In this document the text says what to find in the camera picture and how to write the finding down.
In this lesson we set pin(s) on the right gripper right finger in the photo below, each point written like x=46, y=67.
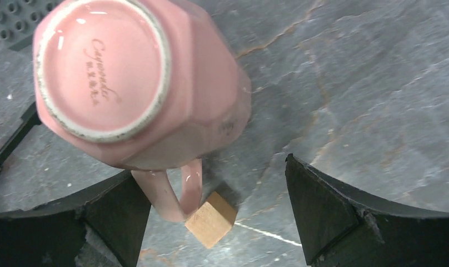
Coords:
x=341, y=225

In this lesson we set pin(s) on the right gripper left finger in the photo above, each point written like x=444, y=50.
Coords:
x=101, y=225

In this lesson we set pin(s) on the pink octagonal mug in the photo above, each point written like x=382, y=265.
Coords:
x=145, y=86

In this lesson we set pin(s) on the small tan wooden block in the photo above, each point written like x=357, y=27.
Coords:
x=212, y=221

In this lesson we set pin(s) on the grey lego baseplate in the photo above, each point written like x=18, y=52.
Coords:
x=19, y=19

